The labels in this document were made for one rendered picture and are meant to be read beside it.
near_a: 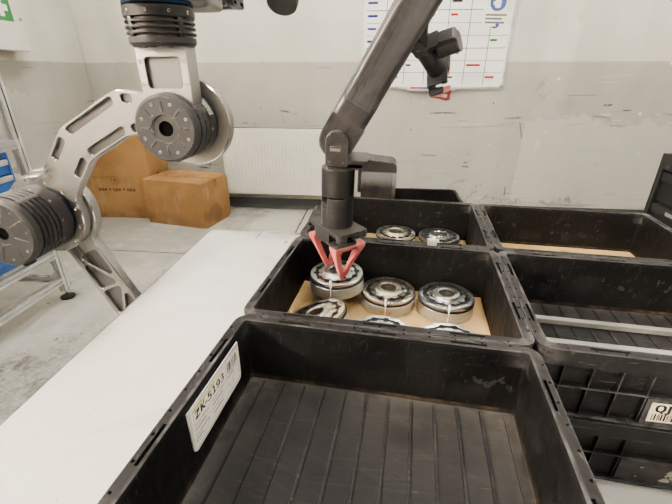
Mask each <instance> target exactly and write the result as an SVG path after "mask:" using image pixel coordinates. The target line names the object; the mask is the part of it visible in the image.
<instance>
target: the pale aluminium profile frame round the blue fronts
mask: <svg viewBox="0 0 672 504"><path fill-rule="evenodd" d="M0 117H1V120H2V123H3V126H4V129H5V132H6V135H7V137H8V140H15V141H16V144H17V147H18V149H15V150H12V152H13V155H14V158H15V161H16V164H17V166H18V167H16V168H12V170H13V173H14V175H15V174H19V173H20V175H21V176H22V175H23V174H25V173H27V172H29V171H32V168H31V165H30V162H29V159H28V156H27V153H26V150H25V147H24V144H23V141H22V138H21V135H20V132H19V129H18V126H17V123H16V120H15V117H14V114H13V111H12V108H11V105H10V102H9V99H8V96H7V93H6V90H5V87H4V84H3V81H2V78H1V75H0ZM18 139H19V140H20V143H21V146H22V148H21V147H20V144H19V141H18ZM48 263H50V264H51V265H52V268H53V271H54V272H53V274H37V273H32V272H34V271H35V270H37V269H39V268H41V267H42V266H44V265H46V264H48ZM16 281H20V282H38V283H47V284H46V285H44V286H42V287H41V288H39V289H38V290H36V291H35V292H33V293H31V294H30V295H28V296H27V297H25V298H23V299H22V300H20V301H19V302H17V303H16V304H14V305H12V306H11V307H9V308H8V309H6V310H5V311H3V312H1V313H0V326H2V325H3V324H5V323H6V322H8V321H9V320H11V319H12V318H14V317H15V316H17V315H18V314H20V313H21V312H23V311H24V310H26V309H27V308H29V307H30V306H32V305H33V304H35V303H36V302H38V301H39V300H41V299H42V298H44V297H45V296H47V295H48V294H50V293H51V292H53V291H54V290H56V289H57V288H60V291H61V292H63V291H64V292H66V293H65V294H63V295H61V296H60V299H61V300H68V299H72V298H74V297H75V296H76V293H75V292H68V291H69V290H70V289H71V286H70V283H69V280H68V277H67V274H66V271H65V268H64V265H63V262H62V259H61V256H60V253H59V251H54V250H53V251H50V252H48V253H47V254H45V255H43V256H41V257H39V258H38V259H36V260H33V261H30V262H28V263H26V264H23V266H22V267H20V268H18V269H16V270H14V271H12V272H7V273H5V274H3V275H1V276H0V291H1V290H2V289H4V288H6V287H8V286H9V285H11V284H13V283H15V282H16Z"/></svg>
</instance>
